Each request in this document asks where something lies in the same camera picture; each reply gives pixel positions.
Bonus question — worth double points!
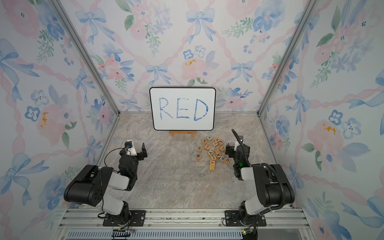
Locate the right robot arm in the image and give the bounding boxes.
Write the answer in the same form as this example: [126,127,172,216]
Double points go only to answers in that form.
[225,142,295,227]

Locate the black corrugated cable conduit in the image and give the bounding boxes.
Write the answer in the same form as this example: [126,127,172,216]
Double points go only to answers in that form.
[231,128,286,211]

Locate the right aluminium corner post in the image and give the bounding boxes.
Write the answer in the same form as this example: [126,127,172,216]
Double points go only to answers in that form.
[257,0,318,117]

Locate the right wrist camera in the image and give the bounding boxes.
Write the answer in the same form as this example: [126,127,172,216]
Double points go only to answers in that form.
[235,136,250,161]

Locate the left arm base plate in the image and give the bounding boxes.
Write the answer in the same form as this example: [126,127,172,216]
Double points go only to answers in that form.
[103,210,147,227]

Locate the wooden block letter D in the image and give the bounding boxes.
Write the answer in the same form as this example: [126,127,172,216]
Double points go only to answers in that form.
[224,158,231,165]

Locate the white dry-erase board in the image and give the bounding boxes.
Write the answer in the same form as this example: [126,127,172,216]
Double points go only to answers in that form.
[149,87,217,131]

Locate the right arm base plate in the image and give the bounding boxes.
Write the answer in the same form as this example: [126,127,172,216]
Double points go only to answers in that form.
[224,210,267,228]

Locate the aluminium mounting rail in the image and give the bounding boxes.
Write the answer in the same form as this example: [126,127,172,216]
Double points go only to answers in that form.
[54,208,315,240]

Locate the small wooden easel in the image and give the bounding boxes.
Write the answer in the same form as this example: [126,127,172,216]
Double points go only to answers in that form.
[169,131,197,137]

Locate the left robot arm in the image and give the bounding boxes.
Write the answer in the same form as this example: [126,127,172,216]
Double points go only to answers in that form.
[64,141,148,221]

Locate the aluminium corner post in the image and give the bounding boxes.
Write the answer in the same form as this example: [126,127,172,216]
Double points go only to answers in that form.
[257,0,318,117]
[48,1,121,116]

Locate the wooden block letter P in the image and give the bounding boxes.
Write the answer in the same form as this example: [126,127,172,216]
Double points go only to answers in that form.
[219,156,226,163]

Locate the left aluminium corner post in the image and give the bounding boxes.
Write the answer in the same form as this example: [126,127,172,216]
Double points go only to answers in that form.
[48,1,121,116]

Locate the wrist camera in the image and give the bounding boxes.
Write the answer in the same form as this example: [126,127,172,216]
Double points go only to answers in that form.
[235,136,250,161]
[123,140,137,156]

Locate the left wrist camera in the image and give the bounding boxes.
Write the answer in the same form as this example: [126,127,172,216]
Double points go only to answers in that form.
[123,140,137,156]

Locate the wooden block letter R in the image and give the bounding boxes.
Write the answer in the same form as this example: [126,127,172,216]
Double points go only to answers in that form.
[195,154,202,161]

